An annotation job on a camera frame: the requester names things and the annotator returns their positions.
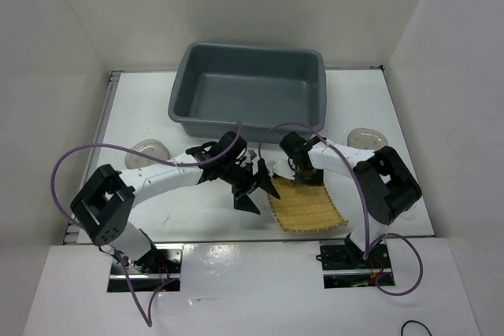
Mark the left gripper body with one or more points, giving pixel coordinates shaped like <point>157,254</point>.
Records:
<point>238,177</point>

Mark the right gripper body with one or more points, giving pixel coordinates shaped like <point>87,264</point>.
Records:
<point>308,176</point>

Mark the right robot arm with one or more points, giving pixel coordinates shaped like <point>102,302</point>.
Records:
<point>385,186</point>

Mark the clear plate right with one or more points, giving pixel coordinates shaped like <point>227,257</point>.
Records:
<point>366,139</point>

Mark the bamboo mat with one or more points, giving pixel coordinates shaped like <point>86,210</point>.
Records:
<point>304,209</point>

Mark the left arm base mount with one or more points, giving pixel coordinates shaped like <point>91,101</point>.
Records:
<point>163,274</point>

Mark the grey plastic bin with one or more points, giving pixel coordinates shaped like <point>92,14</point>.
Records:
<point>270,90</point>

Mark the clear plate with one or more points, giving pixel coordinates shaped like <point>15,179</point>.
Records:
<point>148,147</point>
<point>366,139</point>

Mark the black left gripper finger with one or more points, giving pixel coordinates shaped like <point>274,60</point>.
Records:
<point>264,181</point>
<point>242,202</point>

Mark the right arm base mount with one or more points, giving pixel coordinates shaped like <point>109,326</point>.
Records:
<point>338,271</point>

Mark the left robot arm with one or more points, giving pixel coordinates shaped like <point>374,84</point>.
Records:
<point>105,201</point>

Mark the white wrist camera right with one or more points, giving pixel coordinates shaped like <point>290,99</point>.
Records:
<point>282,169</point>

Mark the clear plate left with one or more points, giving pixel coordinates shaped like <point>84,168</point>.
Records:
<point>148,147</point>

